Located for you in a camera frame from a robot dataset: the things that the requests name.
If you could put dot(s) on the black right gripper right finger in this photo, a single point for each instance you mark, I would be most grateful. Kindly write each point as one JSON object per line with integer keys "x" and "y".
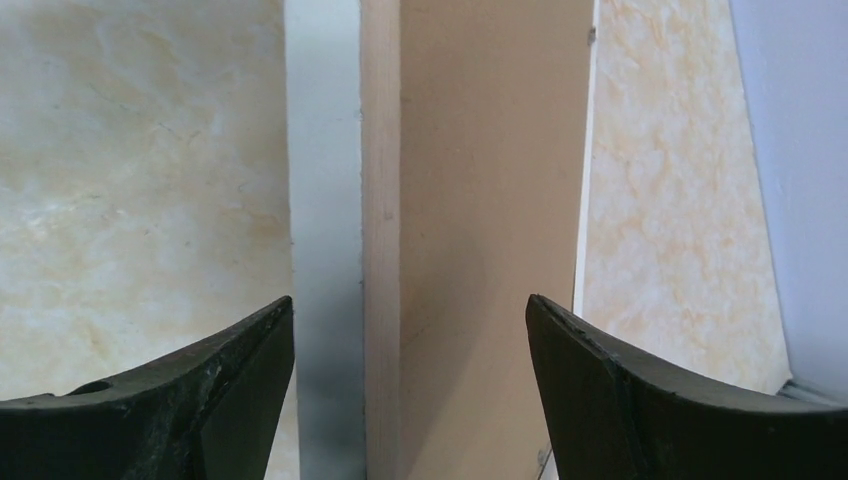
{"x": 615, "y": 411}

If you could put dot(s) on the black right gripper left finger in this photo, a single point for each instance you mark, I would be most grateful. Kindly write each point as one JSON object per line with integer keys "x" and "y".
{"x": 209, "y": 410}

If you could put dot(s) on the brown cardboard backing board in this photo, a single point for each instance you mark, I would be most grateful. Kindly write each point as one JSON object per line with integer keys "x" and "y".
{"x": 494, "y": 100}

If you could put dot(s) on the white wooden picture frame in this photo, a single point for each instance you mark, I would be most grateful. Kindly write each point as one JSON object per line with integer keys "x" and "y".
{"x": 343, "y": 62}

